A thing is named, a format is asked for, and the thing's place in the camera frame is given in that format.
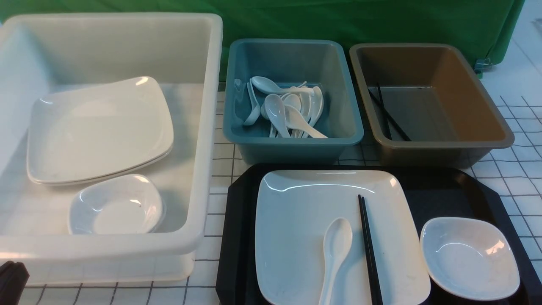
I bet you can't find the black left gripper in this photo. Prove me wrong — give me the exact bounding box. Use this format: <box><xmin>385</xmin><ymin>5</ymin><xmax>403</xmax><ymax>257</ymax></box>
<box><xmin>0</xmin><ymin>261</ymin><xmax>29</xmax><ymax>305</ymax></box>

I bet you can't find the large white square plate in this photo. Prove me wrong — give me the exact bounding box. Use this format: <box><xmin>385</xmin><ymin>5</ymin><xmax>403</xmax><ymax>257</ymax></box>
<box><xmin>255</xmin><ymin>170</ymin><xmax>431</xmax><ymax>305</ymax></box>

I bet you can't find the white ceramic spoon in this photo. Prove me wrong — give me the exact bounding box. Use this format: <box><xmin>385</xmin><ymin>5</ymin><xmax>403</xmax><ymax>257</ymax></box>
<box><xmin>318</xmin><ymin>217</ymin><xmax>353</xmax><ymax>305</ymax></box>

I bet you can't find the small white dish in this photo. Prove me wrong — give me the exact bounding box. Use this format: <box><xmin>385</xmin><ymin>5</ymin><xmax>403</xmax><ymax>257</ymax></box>
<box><xmin>67</xmin><ymin>174</ymin><xmax>166</xmax><ymax>234</ymax></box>
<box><xmin>420</xmin><ymin>217</ymin><xmax>520</xmax><ymax>301</ymax></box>

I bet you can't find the lower white plate in tub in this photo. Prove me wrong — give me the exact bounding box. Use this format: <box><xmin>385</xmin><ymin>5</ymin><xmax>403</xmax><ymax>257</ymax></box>
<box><xmin>27</xmin><ymin>145</ymin><xmax>174</xmax><ymax>187</ymax></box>

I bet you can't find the small white dish in tub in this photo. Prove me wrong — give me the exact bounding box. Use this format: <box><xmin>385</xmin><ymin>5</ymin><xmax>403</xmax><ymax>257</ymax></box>
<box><xmin>67</xmin><ymin>174</ymin><xmax>166</xmax><ymax>234</ymax></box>

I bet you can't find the large white plastic tub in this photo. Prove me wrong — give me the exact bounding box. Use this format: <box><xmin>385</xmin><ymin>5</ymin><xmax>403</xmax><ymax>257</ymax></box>
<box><xmin>0</xmin><ymin>12</ymin><xmax>223</xmax><ymax>286</ymax></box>

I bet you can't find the white spoon left side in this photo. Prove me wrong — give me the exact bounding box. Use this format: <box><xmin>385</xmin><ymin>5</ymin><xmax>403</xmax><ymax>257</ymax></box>
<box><xmin>243</xmin><ymin>79</ymin><xmax>261</xmax><ymax>126</ymax></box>

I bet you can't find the white spoon centre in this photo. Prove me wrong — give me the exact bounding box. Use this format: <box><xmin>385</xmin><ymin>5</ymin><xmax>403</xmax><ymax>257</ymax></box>
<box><xmin>264</xmin><ymin>94</ymin><xmax>291</xmax><ymax>138</ymax></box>

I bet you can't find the white spoon top of pile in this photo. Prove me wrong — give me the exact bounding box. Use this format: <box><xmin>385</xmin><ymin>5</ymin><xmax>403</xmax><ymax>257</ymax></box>
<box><xmin>250</xmin><ymin>76</ymin><xmax>314</xmax><ymax>95</ymax></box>

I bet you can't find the white spoon front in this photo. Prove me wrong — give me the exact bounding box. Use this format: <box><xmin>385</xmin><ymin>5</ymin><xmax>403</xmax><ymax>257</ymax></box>
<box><xmin>285</xmin><ymin>105</ymin><xmax>327</xmax><ymax>139</ymax></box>

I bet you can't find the teal plastic bin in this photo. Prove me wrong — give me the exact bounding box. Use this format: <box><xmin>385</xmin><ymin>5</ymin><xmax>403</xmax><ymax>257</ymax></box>
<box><xmin>222</xmin><ymin>39</ymin><xmax>364</xmax><ymax>165</ymax></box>

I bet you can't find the black serving tray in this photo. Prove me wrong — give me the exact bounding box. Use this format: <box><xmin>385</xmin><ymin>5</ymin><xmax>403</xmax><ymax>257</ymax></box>
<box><xmin>216</xmin><ymin>164</ymin><xmax>541</xmax><ymax>305</ymax></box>

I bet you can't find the brown plastic bin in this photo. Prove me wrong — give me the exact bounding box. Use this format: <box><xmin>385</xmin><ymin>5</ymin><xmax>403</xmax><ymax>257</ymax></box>
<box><xmin>350</xmin><ymin>43</ymin><xmax>515</xmax><ymax>169</ymax></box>

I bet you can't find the metal binder clip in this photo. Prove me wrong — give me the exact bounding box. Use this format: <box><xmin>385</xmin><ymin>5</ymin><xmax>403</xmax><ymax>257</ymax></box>
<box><xmin>473</xmin><ymin>58</ymin><xmax>493</xmax><ymax>75</ymax></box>

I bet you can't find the green cloth backdrop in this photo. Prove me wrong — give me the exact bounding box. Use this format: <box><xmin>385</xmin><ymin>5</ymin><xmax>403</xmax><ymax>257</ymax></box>
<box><xmin>1</xmin><ymin>0</ymin><xmax>524</xmax><ymax>80</ymax></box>

